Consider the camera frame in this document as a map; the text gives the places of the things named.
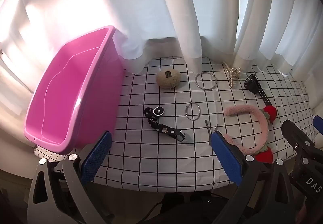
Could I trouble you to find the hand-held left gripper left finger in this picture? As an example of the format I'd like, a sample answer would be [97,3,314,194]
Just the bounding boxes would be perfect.
[27,131,113,224]

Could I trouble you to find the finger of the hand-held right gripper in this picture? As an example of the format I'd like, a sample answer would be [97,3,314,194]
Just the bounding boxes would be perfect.
[281,120,318,162]
[312,115,323,136]

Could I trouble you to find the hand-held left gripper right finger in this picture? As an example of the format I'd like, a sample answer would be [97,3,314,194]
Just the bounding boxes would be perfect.
[211,131,296,224]

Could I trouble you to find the thin metal hair pin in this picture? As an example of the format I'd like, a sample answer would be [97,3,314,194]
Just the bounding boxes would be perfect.
[205,120,219,145]

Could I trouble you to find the pink fuzzy headband red pompoms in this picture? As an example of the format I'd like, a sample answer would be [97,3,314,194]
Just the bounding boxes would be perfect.
[224,105,277,163]

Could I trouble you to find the small silver bangle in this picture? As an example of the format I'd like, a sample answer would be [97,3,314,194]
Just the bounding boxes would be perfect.
[185,102,201,121]

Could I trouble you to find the black wrist watch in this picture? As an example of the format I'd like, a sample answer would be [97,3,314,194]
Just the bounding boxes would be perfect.
[244,74,271,106]

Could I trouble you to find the black strap with charms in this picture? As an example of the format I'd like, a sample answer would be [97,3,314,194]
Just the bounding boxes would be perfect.
[144,106,186,142]

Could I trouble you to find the pink plastic bin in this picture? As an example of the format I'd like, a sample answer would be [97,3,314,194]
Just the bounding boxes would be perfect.
[24,25,124,156]

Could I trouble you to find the large silver bangle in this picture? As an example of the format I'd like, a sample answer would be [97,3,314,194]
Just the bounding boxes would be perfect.
[194,72,217,91]

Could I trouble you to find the pearl hair claw clip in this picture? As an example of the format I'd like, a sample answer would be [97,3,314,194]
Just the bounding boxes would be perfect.
[222,61,241,88]

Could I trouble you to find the beige fuzzy oval hair clip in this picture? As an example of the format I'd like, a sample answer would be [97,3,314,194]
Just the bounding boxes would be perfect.
[156,69,182,90]

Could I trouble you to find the black white checked tablecloth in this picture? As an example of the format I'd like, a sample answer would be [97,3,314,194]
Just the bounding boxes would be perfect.
[34,56,317,192]

